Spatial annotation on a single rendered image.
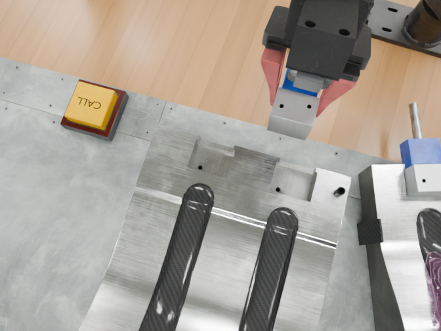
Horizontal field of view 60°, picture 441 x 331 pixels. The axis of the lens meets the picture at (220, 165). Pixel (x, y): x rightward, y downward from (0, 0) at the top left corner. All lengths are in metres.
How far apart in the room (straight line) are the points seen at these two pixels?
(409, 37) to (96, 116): 0.51
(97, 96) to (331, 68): 0.40
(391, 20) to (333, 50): 0.43
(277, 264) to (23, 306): 0.36
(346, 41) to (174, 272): 0.33
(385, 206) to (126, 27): 0.50
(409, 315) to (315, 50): 0.33
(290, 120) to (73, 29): 0.44
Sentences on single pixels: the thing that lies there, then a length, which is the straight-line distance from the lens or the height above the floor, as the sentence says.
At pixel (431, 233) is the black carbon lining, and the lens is 0.58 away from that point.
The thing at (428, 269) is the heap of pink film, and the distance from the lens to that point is 0.55.
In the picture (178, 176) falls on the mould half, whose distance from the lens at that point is 0.49.
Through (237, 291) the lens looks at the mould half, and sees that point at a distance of 0.48.
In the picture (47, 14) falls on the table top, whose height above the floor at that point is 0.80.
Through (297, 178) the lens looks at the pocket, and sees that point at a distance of 0.52.
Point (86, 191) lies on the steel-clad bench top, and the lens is 0.61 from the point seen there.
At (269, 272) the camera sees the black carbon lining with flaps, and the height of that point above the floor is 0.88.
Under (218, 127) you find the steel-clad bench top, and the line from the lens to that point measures 0.60.
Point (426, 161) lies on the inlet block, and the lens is 0.58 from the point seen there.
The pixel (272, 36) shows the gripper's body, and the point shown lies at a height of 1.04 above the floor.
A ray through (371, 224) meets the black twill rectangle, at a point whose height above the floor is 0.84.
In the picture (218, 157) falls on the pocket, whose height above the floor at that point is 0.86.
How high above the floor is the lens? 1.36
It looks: 75 degrees down
